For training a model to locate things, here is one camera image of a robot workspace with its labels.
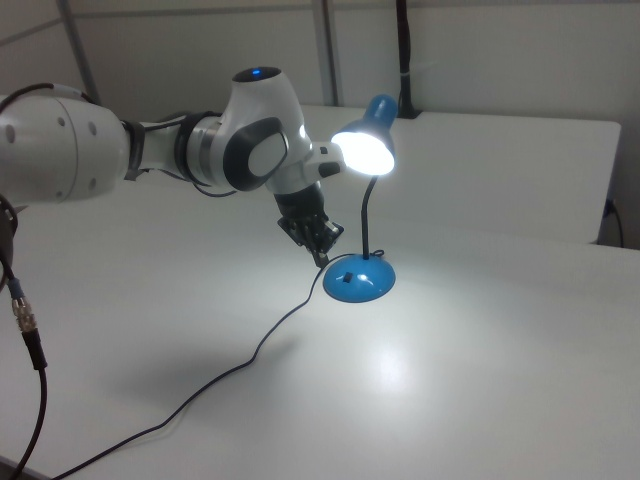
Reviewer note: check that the grey wide partition post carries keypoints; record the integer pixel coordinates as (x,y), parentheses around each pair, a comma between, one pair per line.
(327,50)

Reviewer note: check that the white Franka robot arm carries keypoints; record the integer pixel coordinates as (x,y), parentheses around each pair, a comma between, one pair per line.
(75,145)

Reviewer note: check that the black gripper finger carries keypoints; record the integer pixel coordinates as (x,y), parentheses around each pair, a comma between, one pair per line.
(326,249)
(315,254)

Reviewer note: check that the grey slim partition post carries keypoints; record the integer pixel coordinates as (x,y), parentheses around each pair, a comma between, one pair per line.
(80,45)

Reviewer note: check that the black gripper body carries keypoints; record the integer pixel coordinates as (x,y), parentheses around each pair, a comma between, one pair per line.
(302,210)

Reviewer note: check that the blue gooseneck desk lamp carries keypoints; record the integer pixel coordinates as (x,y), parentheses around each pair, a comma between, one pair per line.
(360,286)

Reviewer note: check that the black clamped pole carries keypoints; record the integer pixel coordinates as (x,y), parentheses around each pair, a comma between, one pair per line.
(404,50)

